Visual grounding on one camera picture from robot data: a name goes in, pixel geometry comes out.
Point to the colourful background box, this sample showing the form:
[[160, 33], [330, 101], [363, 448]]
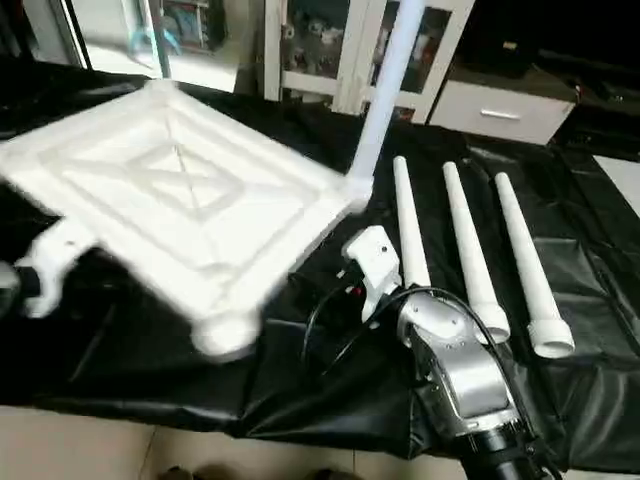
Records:
[[190, 22]]

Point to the white glass door cabinet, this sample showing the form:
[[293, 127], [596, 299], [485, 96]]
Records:
[[320, 50]]

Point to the black equipment box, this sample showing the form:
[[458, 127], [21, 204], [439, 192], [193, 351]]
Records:
[[505, 40]]

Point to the white plastic table leg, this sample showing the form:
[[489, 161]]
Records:
[[410, 230], [384, 90], [470, 250], [525, 260]]

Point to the white flat sheet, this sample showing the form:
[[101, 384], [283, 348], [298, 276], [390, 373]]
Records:
[[622, 185]]

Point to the white drawer unit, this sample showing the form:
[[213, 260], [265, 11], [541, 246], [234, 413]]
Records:
[[500, 112]]

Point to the black work surface mat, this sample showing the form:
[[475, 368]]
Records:
[[300, 390]]

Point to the white plastic table top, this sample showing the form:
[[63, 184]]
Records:
[[180, 190]]

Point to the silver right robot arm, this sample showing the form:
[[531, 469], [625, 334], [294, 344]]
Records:
[[460, 370]]

